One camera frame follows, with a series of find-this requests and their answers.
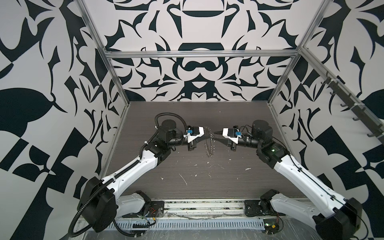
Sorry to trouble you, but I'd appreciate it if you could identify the steel ring plate with keyrings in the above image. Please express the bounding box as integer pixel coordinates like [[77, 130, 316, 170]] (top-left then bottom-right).
[[205, 127, 215, 158]]

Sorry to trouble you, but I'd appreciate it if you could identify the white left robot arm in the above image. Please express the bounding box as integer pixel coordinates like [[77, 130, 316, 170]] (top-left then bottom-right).
[[68, 120, 207, 238]]

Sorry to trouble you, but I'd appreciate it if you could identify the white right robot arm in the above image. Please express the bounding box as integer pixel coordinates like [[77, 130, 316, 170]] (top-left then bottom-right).
[[217, 120, 363, 240]]

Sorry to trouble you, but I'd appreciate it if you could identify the small circuit board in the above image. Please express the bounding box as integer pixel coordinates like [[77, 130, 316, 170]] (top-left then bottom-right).
[[263, 219, 284, 235]]

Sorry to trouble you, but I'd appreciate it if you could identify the aluminium back crossbar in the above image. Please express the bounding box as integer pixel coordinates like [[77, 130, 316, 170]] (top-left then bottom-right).
[[106, 50, 295, 59]]

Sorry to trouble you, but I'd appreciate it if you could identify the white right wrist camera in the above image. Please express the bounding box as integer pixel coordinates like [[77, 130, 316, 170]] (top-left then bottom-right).
[[222, 128, 242, 144]]

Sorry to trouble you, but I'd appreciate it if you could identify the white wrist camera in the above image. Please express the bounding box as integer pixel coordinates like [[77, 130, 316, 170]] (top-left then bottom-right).
[[185, 127, 205, 144], [222, 128, 242, 144]]

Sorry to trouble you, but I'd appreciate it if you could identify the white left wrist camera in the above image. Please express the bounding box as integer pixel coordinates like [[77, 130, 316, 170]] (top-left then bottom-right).
[[185, 127, 205, 144]]

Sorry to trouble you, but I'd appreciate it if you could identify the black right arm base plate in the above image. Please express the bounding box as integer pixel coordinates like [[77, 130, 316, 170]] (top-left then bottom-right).
[[244, 200, 277, 218]]

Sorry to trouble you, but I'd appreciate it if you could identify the black corrugated cable conduit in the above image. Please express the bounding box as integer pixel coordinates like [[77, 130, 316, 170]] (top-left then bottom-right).
[[67, 112, 189, 238]]

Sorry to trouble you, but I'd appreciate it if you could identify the aluminium front rail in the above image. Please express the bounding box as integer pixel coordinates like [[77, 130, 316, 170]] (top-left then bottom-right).
[[74, 197, 319, 223]]

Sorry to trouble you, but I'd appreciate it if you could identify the white slotted cable duct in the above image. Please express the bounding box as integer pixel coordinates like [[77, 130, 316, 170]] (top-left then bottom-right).
[[117, 219, 265, 231]]

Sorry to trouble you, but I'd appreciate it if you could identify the black wall hook rack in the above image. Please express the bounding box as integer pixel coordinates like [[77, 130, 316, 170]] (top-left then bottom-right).
[[320, 72, 384, 145]]

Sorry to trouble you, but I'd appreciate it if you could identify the aluminium corner post right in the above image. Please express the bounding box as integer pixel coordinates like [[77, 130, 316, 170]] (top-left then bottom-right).
[[268, 0, 334, 105]]

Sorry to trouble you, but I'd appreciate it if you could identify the aluminium corner post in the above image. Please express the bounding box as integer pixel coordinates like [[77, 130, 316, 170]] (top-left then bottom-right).
[[75, 0, 130, 107], [268, 0, 334, 105]]

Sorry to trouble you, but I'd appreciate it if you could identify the aluminium corner post left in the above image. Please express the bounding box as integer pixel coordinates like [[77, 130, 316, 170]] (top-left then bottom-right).
[[75, 0, 130, 107]]

